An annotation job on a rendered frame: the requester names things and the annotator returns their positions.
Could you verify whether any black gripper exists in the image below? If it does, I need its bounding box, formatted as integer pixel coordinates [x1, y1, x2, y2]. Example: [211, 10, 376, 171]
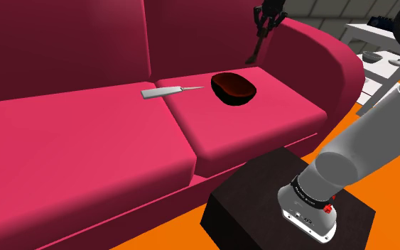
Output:
[253, 0, 289, 38]

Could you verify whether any dark red bowl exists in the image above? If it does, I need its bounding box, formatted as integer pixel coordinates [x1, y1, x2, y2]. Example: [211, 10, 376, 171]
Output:
[210, 72, 258, 107]

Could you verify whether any white table with shelf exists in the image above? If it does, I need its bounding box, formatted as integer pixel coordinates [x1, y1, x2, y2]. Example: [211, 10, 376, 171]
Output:
[337, 15, 400, 116]

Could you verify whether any grey knife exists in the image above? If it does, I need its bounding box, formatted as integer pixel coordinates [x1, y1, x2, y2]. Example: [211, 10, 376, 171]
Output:
[140, 85, 206, 100]

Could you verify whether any dark robot stand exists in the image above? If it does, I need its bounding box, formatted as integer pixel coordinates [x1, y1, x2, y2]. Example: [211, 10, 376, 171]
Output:
[199, 146, 377, 250]

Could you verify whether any pink sofa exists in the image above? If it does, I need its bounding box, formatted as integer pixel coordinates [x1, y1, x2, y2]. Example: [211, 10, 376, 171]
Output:
[0, 0, 366, 250]

